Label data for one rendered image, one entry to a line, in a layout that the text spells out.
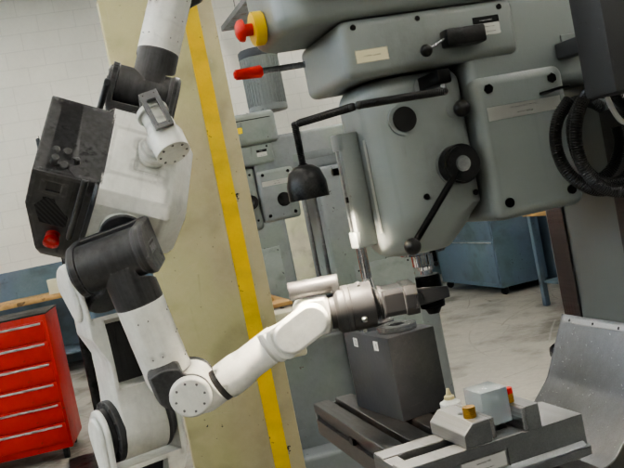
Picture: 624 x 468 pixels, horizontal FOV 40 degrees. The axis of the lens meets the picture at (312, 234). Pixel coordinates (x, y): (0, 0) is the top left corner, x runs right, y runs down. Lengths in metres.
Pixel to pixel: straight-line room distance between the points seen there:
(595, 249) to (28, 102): 9.25
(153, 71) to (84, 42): 8.90
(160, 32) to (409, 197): 0.68
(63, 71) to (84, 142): 8.98
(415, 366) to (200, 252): 1.51
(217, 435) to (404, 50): 2.13
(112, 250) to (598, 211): 0.93
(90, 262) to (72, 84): 9.11
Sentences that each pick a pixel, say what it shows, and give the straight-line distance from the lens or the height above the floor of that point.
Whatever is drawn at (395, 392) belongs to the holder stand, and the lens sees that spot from 1.88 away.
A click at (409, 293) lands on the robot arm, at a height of 1.24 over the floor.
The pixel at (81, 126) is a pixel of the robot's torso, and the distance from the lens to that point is 1.71.
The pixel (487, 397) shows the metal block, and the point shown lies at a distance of 1.48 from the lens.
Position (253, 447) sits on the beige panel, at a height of 0.54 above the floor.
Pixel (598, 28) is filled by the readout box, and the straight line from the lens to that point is 1.40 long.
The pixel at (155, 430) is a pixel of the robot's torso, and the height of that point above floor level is 1.00.
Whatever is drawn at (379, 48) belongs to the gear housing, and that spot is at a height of 1.67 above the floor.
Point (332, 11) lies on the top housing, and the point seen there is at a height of 1.74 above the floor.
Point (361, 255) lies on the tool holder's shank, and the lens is 1.98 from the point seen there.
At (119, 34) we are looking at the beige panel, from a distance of 3.28.
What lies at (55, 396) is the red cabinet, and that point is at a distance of 6.00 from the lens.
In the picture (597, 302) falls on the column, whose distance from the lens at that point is 1.83.
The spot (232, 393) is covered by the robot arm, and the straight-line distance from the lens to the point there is 1.60.
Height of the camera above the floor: 1.46
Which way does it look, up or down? 3 degrees down
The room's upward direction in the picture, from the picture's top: 11 degrees counter-clockwise
